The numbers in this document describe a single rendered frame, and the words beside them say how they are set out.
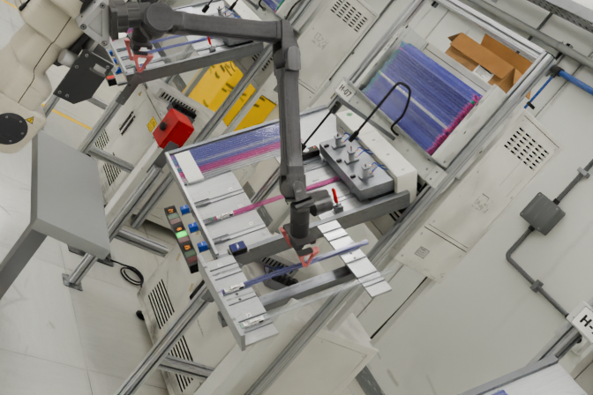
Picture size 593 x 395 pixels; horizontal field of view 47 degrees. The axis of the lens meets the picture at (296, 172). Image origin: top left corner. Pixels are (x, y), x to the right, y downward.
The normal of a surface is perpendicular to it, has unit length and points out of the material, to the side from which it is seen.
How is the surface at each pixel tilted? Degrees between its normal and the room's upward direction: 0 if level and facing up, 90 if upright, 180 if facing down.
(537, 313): 90
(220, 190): 48
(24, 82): 90
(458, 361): 90
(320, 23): 90
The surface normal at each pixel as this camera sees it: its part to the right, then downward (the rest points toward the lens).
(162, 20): 0.40, -0.05
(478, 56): -0.55, -0.49
